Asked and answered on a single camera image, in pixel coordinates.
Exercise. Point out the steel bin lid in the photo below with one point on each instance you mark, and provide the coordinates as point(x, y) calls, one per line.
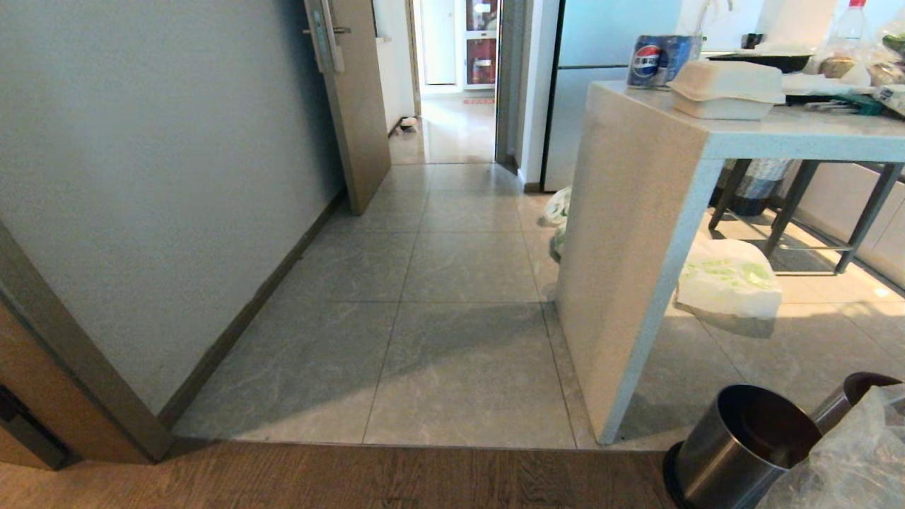
point(852, 393)

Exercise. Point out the blue soda can pack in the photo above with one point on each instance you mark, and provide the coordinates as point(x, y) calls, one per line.
point(657, 62)

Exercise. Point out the white stone counter table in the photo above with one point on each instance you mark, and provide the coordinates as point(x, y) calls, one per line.
point(636, 233)

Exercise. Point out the clear plastic bottle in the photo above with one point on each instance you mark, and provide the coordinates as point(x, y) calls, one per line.
point(848, 21)

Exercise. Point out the clear plastic trash bag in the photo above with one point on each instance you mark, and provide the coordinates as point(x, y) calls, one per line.
point(848, 466)

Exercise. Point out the glass door cabinet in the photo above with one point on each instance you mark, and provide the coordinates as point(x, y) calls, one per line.
point(482, 42)

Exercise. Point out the wrapped food package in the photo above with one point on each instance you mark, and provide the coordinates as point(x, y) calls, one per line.
point(841, 65)

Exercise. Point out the white green plastic bag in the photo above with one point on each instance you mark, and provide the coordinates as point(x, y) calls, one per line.
point(728, 279)

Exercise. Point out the black metal stool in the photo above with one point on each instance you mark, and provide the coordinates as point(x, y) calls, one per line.
point(813, 205)

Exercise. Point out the beige wooden door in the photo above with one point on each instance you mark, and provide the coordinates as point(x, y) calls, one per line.
point(357, 106)

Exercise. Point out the small white plastic bag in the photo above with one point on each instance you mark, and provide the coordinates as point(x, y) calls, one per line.
point(558, 206)

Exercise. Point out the white foam takeout box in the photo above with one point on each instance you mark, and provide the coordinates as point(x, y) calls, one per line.
point(728, 88)

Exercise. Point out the striped bin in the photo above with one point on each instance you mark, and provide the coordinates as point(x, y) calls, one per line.
point(755, 184)

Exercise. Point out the steel trash bin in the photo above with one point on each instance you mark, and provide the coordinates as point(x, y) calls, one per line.
point(735, 452)

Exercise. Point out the silver refrigerator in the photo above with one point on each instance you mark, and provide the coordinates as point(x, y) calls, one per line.
point(601, 71)

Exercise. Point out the black bowl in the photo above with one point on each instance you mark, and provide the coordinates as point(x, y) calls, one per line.
point(760, 60)

